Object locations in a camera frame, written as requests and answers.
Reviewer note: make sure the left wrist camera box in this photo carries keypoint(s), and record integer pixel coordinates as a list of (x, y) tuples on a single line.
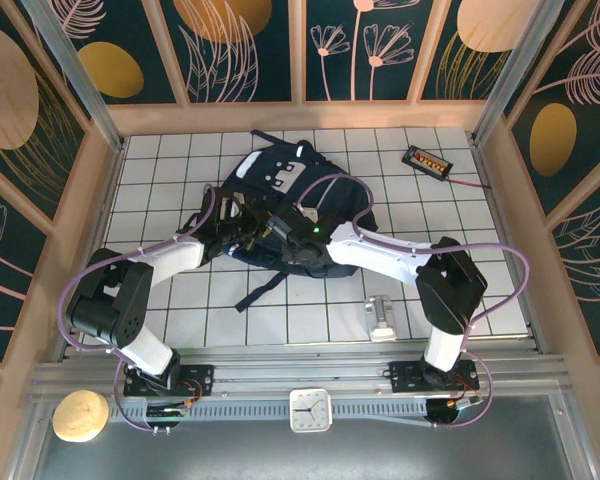
[(227, 209)]

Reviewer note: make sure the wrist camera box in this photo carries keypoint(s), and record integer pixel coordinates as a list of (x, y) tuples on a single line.
[(310, 211), (227, 209)]

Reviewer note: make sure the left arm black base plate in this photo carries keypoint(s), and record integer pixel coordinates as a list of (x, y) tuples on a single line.
[(200, 375)]

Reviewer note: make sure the grey metal shelf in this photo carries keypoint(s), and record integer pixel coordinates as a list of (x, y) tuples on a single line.
[(330, 455)]

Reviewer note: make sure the round wooden disc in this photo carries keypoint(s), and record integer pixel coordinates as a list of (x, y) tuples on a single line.
[(80, 416)]

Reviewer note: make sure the aluminium frame post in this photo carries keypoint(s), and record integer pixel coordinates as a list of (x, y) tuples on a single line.
[(75, 75), (516, 75)]

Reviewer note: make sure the black battery charger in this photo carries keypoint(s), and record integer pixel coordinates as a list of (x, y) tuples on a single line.
[(426, 162)]

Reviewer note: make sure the aluminium mounting rail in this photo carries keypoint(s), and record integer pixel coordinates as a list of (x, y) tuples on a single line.
[(300, 370)]

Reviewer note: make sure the white square clock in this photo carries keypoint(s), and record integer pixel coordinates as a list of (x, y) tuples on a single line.
[(310, 410)]

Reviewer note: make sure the navy blue backpack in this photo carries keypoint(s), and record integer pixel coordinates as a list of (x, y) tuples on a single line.
[(340, 200)]

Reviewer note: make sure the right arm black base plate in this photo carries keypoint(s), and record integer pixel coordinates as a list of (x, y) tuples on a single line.
[(405, 372)]

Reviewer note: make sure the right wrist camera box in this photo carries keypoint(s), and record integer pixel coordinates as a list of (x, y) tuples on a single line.
[(310, 211)]

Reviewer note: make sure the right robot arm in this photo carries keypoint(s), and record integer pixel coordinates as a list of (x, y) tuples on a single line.
[(380, 250)]

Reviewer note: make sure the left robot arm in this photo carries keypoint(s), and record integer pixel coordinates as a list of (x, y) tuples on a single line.
[(110, 295)]

